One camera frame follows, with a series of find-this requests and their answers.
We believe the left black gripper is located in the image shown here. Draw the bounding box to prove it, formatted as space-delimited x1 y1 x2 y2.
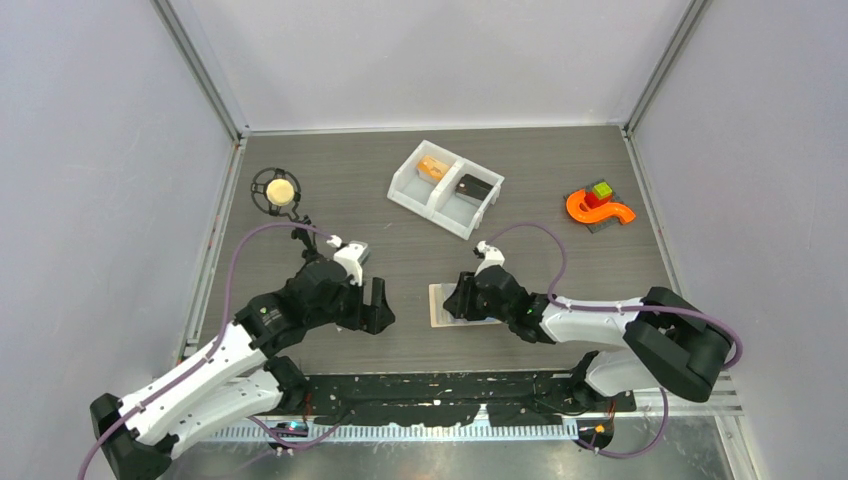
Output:
307 272 394 334

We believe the beige card holder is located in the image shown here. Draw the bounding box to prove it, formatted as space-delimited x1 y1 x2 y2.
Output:
428 283 500 328

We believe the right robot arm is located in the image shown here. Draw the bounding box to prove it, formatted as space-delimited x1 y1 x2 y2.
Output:
443 266 742 411

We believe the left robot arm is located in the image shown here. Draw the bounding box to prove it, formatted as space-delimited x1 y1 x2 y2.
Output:
90 259 395 479

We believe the black card stack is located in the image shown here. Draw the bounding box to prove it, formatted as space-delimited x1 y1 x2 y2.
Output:
454 174 494 207

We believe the orange card stack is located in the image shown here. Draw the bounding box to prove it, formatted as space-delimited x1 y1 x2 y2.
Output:
416 155 451 185

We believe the white two-compartment bin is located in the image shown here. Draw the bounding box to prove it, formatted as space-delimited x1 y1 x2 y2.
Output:
387 140 504 240

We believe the orange toy with blocks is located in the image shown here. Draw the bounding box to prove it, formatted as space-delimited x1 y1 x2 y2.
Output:
564 179 636 233

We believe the microphone on black tripod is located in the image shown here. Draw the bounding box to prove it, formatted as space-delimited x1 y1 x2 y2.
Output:
250 167 313 226

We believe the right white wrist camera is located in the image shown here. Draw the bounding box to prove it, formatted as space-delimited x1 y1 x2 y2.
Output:
473 241 505 275

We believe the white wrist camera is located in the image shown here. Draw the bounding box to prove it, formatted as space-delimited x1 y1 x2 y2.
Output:
473 241 505 275
326 235 370 286

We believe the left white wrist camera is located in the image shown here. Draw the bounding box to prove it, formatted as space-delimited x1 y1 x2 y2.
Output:
326 235 370 286

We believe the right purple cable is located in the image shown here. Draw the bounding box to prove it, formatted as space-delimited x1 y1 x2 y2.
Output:
486 222 745 460

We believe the purple cable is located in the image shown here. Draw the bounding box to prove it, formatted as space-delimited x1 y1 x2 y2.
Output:
486 222 745 460
78 222 339 480

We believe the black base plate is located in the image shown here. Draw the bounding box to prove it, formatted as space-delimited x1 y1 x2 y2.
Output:
269 371 636 427

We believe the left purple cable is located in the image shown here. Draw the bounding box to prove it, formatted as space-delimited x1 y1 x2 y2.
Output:
78 222 339 480

